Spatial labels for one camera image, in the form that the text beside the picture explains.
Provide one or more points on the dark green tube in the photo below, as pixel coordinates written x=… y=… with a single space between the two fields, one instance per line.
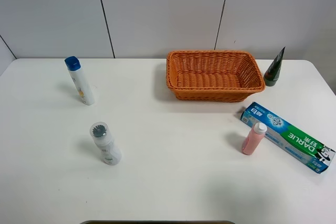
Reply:
x=271 y=76

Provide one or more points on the orange wicker basket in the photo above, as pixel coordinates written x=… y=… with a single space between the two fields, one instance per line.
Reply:
x=213 y=75

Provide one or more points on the white bottle blue cap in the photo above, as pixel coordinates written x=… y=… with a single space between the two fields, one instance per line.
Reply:
x=79 y=80

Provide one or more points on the pink bottle white cap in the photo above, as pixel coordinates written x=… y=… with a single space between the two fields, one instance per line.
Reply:
x=256 y=134

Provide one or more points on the Darlie toothpaste box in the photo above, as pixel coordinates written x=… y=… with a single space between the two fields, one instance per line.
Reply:
x=289 y=138

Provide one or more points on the white bottle clear cap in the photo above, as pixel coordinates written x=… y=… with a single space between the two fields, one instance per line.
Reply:
x=104 y=140

